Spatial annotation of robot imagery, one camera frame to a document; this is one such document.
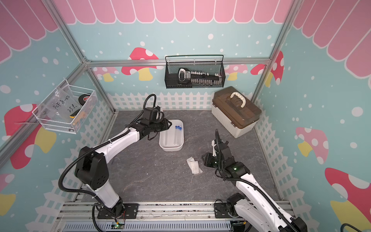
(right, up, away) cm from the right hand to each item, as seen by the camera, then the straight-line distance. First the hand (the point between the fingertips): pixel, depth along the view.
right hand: (204, 156), depth 79 cm
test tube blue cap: (-18, +10, +26) cm, 34 cm away
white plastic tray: (-20, +7, +23) cm, 31 cm away
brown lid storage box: (+23, +28, +21) cm, 42 cm away
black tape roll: (-67, +32, +1) cm, 74 cm away
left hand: (-20, +17, +9) cm, 28 cm away
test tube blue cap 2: (-15, +10, +24) cm, 30 cm away
